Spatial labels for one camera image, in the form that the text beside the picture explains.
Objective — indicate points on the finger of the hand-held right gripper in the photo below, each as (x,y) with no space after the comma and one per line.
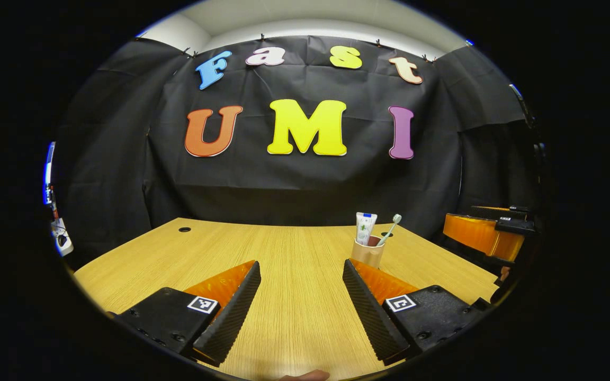
(480,235)
(495,211)

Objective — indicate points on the black backdrop cloth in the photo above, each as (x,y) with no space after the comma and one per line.
(294,185)

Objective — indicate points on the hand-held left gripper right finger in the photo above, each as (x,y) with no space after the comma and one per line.
(371,317)

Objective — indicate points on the wooden desktop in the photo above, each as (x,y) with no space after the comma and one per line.
(294,264)

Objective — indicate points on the blue white sign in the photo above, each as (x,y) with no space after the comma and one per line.
(48,172)

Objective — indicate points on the white toothpaste tube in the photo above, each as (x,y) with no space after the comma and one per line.
(365,227)

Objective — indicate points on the white toothbrush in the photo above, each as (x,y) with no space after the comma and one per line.
(389,228)

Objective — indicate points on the beige cup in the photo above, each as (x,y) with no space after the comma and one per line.
(367,255)

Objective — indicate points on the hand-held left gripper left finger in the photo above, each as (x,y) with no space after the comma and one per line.
(233,317)

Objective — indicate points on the white wall box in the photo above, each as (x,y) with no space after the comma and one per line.
(61,241)

